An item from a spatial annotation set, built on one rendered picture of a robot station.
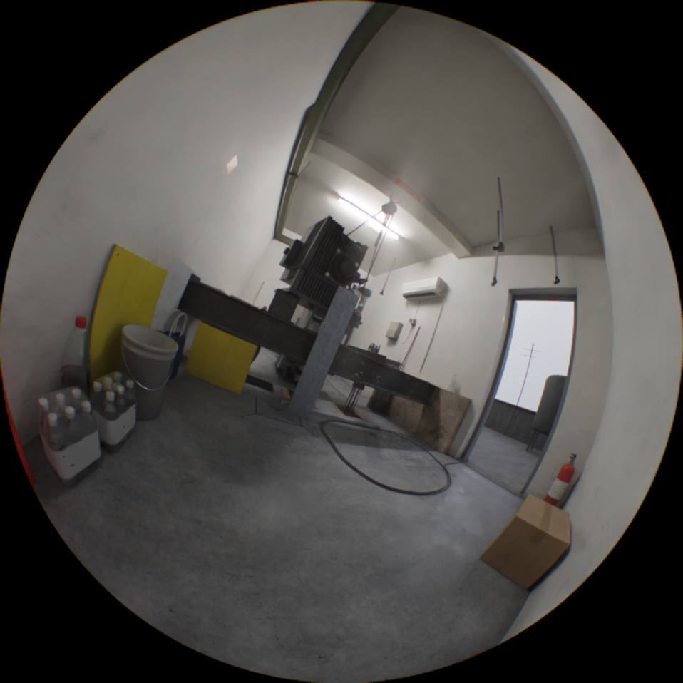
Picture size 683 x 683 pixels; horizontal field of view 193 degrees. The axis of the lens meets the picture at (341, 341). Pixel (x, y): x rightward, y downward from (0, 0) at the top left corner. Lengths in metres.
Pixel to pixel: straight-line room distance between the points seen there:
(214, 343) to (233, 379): 0.30
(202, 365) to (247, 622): 1.51
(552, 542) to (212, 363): 2.14
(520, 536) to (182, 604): 1.06
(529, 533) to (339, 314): 1.72
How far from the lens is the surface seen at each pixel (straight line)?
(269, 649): 0.61
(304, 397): 1.56
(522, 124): 2.40
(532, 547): 1.08
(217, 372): 1.62
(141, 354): 0.87
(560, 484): 2.01
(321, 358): 1.50
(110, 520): 0.71
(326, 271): 1.67
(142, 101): 0.81
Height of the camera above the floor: 0.61
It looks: 3 degrees up
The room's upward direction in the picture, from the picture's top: 23 degrees clockwise
